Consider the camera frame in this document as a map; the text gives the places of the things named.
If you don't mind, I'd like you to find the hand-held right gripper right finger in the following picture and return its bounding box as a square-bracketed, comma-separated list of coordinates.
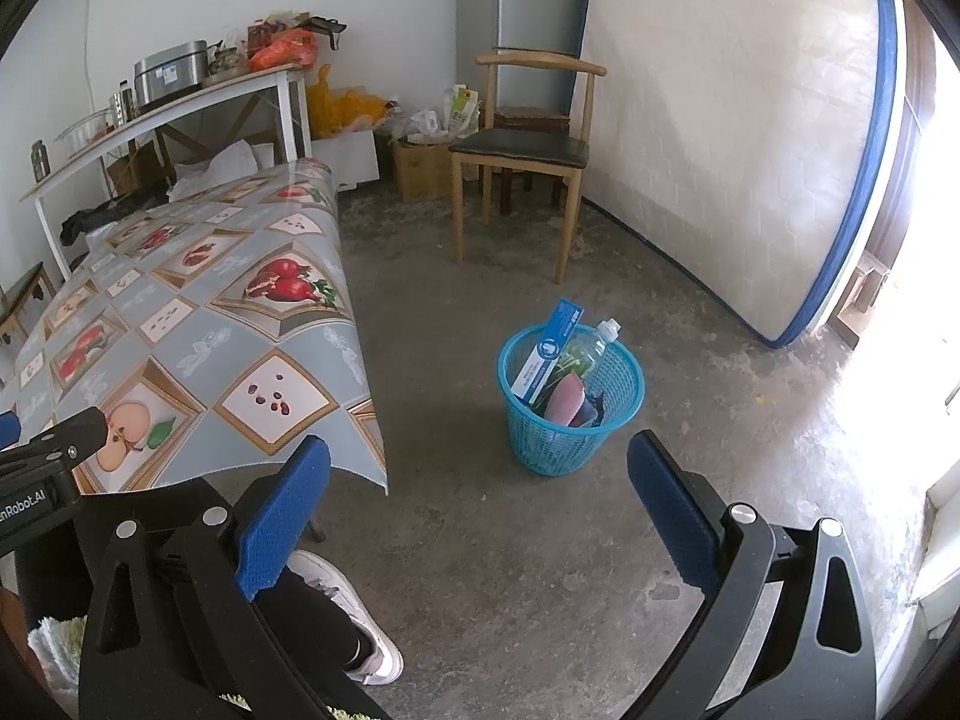
[622, 429, 878, 720]

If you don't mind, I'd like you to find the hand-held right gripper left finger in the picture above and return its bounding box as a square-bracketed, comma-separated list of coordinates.
[77, 435, 391, 720]

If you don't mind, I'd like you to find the blue plastic mesh basket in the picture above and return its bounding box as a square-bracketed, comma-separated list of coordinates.
[497, 322, 646, 478]

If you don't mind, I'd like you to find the white sneaker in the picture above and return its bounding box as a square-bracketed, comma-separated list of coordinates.
[285, 549, 404, 686]

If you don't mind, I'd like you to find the person's leg in black trousers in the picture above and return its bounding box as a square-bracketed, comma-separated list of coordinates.
[259, 568, 376, 680]

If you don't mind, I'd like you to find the black side table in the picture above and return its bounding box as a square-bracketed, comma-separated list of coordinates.
[0, 261, 59, 350]

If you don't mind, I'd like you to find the pink wrapper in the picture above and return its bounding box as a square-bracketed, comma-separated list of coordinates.
[541, 377, 587, 428]

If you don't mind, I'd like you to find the clear plastic bottle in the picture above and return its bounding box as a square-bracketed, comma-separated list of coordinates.
[559, 319, 623, 383]

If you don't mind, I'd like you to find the blue white long box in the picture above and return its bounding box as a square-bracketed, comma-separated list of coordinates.
[512, 298, 586, 406]

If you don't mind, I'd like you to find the black cloth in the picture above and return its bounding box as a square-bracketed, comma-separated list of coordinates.
[60, 191, 173, 245]

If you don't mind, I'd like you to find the white appliance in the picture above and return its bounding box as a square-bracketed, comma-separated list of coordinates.
[907, 457, 960, 642]

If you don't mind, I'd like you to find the cardboard box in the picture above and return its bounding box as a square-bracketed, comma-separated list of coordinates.
[391, 136, 455, 203]
[105, 142, 170, 196]

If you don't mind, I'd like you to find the clear glass bowl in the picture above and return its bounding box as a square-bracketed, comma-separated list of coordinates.
[56, 109, 113, 155]

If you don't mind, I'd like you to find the translucent plastic bag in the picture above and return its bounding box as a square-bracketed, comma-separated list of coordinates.
[169, 139, 278, 200]

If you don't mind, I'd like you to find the steel rice cooker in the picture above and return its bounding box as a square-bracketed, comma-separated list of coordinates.
[133, 40, 209, 106]

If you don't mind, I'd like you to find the white mattress with blue edge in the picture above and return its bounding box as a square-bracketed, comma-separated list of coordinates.
[577, 0, 901, 350]

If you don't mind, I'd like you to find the wooden chair with dark seat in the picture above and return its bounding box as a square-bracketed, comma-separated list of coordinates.
[448, 49, 607, 284]

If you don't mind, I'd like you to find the yellow plastic bag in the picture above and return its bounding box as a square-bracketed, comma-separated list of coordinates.
[304, 64, 402, 140]

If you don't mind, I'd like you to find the brown wooden stool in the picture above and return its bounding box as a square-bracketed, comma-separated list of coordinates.
[491, 109, 572, 207]

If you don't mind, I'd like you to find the metal kettle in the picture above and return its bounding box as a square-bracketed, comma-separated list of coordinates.
[206, 41, 248, 76]

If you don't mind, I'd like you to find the white plastic bag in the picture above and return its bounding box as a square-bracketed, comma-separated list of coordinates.
[390, 109, 460, 145]

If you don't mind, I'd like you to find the white green carton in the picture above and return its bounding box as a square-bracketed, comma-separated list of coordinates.
[448, 82, 481, 132]

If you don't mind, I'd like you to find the orange plastic bag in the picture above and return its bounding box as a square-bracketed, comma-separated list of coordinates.
[247, 28, 320, 72]

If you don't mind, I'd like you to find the white frame table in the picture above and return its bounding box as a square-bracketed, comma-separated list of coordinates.
[19, 64, 314, 282]

